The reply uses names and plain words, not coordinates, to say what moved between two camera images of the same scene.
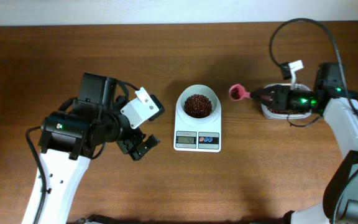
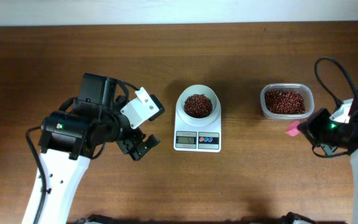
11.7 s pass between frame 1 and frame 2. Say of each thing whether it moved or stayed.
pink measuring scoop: moved
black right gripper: moved
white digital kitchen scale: stayed
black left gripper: stayed
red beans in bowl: stayed
